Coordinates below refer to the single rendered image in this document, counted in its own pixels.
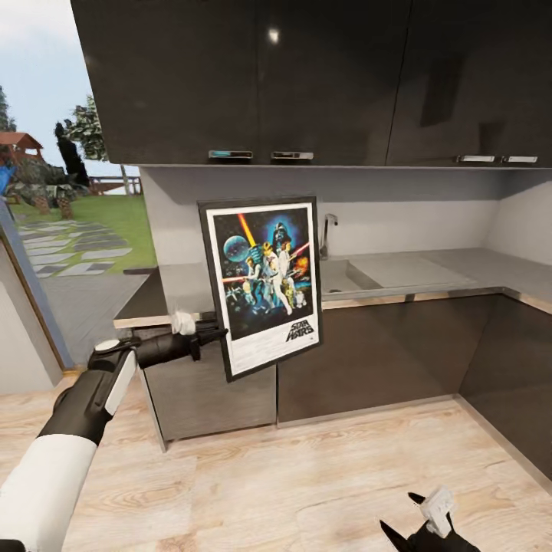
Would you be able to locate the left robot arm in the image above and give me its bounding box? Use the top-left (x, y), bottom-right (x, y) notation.
top-left (0, 311), bottom-right (228, 552)

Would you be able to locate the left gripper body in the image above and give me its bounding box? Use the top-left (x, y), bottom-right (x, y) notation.
top-left (156, 332), bottom-right (200, 363)

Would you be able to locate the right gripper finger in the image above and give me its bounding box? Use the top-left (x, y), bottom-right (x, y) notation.
top-left (380, 520), bottom-right (415, 552)
top-left (408, 493), bottom-right (425, 506)

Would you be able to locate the poster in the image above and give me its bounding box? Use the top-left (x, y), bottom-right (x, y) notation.
top-left (198, 195), bottom-right (324, 384)

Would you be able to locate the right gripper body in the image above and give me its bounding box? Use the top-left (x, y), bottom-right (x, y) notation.
top-left (411, 524), bottom-right (476, 552)

